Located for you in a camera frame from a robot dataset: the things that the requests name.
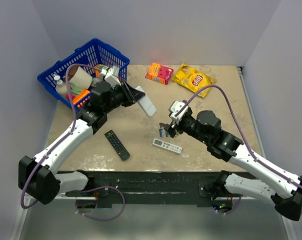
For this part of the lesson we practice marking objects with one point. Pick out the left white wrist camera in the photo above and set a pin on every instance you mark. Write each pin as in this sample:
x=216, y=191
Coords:
x=110, y=75

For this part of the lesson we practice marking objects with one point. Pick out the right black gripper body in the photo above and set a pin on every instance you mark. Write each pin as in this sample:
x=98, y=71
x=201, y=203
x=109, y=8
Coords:
x=186, y=124

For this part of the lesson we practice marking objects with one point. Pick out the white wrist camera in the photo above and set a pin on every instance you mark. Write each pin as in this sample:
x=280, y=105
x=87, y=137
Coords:
x=110, y=75
x=178, y=110

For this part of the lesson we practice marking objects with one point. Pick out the yellow Lays chips bag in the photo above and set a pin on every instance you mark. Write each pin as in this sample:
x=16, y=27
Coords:
x=192, y=79

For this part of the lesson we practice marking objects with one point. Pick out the small white remote control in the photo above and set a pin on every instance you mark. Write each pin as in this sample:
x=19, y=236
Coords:
x=146, y=104

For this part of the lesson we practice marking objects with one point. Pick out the orange green juice carton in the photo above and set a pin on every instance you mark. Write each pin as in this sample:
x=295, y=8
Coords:
x=98, y=70

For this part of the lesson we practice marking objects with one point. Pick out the cream cylindrical container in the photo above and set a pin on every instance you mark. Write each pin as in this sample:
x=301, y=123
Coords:
x=77, y=76

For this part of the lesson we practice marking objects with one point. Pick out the orange box in basket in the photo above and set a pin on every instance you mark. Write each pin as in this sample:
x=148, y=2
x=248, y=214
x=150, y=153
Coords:
x=83, y=95

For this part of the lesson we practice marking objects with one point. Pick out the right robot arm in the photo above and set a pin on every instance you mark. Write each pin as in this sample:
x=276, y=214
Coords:
x=278, y=187

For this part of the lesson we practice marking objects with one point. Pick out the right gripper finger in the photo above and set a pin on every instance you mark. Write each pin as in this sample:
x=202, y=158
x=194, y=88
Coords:
x=164, y=126
x=172, y=132

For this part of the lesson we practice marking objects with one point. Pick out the blue battery left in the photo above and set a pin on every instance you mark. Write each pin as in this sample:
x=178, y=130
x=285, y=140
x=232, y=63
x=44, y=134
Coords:
x=161, y=132

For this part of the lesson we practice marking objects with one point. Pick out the orange pink snack box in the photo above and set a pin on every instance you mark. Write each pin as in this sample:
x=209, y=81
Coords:
x=159, y=73

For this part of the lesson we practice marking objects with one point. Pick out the white bottle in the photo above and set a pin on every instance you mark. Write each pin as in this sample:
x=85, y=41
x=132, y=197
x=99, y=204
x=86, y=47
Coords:
x=61, y=87

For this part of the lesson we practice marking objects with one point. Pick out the black TV remote control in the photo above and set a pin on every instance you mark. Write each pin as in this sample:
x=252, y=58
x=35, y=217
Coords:
x=117, y=145

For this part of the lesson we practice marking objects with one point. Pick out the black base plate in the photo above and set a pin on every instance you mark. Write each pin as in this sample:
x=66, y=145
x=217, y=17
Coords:
x=154, y=188

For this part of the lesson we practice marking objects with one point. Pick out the blue plastic shopping basket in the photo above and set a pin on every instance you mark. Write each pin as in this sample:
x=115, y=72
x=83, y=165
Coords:
x=94, y=53

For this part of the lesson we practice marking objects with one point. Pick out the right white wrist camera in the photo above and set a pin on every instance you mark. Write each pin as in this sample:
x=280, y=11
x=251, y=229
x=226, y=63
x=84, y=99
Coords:
x=178, y=110

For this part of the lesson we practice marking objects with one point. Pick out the light green packet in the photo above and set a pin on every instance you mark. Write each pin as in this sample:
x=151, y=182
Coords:
x=75, y=90

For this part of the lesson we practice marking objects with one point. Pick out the long white remote control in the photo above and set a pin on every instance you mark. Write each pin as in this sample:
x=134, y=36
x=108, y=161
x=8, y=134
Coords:
x=167, y=146

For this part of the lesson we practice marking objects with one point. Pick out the metal tin can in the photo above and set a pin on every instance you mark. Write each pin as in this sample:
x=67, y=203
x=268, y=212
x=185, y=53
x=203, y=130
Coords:
x=95, y=81

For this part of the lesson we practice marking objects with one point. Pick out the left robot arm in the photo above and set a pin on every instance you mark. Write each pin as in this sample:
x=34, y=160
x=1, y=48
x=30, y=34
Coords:
x=38, y=176

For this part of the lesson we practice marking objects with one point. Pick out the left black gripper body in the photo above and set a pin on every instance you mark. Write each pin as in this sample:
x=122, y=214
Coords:
x=120, y=96

